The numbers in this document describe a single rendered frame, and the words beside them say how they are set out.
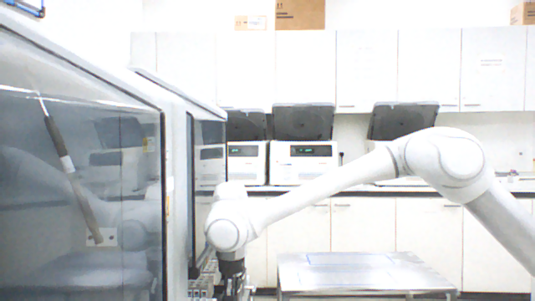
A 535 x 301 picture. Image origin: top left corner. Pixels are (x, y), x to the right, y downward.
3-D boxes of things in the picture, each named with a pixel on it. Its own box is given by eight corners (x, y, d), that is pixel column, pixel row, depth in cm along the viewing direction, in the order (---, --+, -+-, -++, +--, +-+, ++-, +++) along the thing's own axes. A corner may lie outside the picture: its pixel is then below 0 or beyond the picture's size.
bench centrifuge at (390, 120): (375, 186, 351) (376, 99, 347) (364, 178, 413) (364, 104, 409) (448, 187, 348) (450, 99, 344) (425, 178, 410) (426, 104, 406)
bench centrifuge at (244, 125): (196, 186, 357) (195, 107, 354) (212, 178, 419) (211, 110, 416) (264, 186, 353) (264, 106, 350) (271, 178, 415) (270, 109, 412)
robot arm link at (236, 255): (211, 241, 120) (212, 262, 121) (245, 241, 120) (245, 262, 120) (217, 233, 129) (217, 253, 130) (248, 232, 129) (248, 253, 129)
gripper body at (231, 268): (220, 252, 129) (221, 284, 130) (215, 261, 121) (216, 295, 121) (246, 252, 129) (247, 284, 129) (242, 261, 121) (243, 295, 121)
